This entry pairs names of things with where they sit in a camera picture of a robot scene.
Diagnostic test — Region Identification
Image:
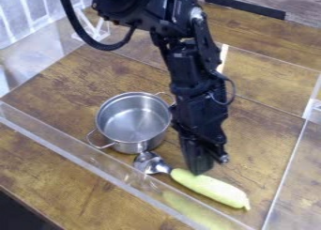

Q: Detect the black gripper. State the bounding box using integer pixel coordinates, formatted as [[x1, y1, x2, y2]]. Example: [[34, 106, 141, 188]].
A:
[[170, 93, 230, 176]]

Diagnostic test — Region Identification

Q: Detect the green handled metal spoon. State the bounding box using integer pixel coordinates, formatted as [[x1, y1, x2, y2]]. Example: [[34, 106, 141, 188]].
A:
[[132, 151, 252, 210]]

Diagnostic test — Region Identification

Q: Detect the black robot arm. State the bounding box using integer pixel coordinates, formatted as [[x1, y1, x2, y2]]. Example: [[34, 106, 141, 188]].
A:
[[91, 0, 235, 175]]

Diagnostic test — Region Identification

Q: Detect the stainless steel pot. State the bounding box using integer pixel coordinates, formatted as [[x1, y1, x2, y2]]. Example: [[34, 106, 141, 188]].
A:
[[87, 92, 173, 154]]

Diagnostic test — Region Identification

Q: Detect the clear acrylic right barrier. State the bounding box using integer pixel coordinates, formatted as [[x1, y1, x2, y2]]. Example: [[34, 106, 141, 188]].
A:
[[262, 74, 321, 230]]

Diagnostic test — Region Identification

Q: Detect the clear acrylic front barrier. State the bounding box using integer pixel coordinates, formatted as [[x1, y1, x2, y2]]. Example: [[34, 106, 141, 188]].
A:
[[0, 101, 254, 230]]

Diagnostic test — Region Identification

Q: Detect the black strip on table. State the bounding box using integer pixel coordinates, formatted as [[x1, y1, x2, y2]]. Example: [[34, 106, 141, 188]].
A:
[[205, 0, 286, 20]]

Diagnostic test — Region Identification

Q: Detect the clear acrylic triangle bracket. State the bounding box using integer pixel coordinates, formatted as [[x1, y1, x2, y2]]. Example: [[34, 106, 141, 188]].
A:
[[75, 8, 111, 41]]

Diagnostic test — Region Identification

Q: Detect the black cable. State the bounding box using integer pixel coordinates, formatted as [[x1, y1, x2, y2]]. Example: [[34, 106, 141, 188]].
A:
[[56, 0, 139, 52]]

